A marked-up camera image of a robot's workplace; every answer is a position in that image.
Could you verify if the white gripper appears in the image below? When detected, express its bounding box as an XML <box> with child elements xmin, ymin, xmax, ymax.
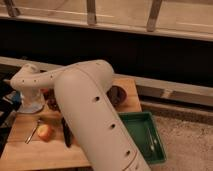
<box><xmin>21</xmin><ymin>89</ymin><xmax>44</xmax><ymax>108</ymax></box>

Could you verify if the grey blue towel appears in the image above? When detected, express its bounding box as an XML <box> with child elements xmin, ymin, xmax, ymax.
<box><xmin>18</xmin><ymin>102</ymin><xmax>44</xmax><ymax>114</ymax></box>

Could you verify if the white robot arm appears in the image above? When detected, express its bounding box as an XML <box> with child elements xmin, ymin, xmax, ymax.
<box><xmin>11</xmin><ymin>60</ymin><xmax>151</xmax><ymax>171</ymax></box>

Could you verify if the bunch of dark grapes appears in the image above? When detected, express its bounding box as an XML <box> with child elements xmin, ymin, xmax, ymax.
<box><xmin>47</xmin><ymin>98</ymin><xmax>59</xmax><ymax>111</ymax></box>

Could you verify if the yellow red apple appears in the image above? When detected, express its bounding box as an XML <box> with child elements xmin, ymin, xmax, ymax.
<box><xmin>37</xmin><ymin>124</ymin><xmax>53</xmax><ymax>141</ymax></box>

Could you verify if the metal spoon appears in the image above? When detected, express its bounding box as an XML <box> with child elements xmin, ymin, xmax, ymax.
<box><xmin>25</xmin><ymin>117</ymin><xmax>43</xmax><ymax>144</ymax></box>

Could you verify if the dark brown bowl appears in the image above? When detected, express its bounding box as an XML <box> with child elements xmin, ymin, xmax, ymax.
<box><xmin>107</xmin><ymin>85</ymin><xmax>127</xmax><ymax>106</ymax></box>

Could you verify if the green plastic tray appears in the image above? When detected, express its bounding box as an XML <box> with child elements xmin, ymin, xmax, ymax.
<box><xmin>120</xmin><ymin>111</ymin><xmax>166</xmax><ymax>164</ymax></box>

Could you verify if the metal fork in tray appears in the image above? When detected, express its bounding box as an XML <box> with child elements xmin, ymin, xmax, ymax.
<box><xmin>147</xmin><ymin>127</ymin><xmax>155</xmax><ymax>152</ymax></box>

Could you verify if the black handled knife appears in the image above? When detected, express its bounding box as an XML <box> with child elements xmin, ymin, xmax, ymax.
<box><xmin>61</xmin><ymin>118</ymin><xmax>72</xmax><ymax>148</ymax></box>

